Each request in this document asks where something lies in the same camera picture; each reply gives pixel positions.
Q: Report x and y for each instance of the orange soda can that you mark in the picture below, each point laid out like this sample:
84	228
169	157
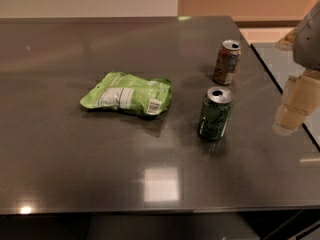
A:
228	58

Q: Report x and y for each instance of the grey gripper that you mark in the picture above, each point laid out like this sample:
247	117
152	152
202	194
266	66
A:
308	45

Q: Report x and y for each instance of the green soda can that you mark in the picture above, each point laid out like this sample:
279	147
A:
215	112

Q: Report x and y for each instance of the green rice chip bag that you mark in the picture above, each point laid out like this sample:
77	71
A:
127	93

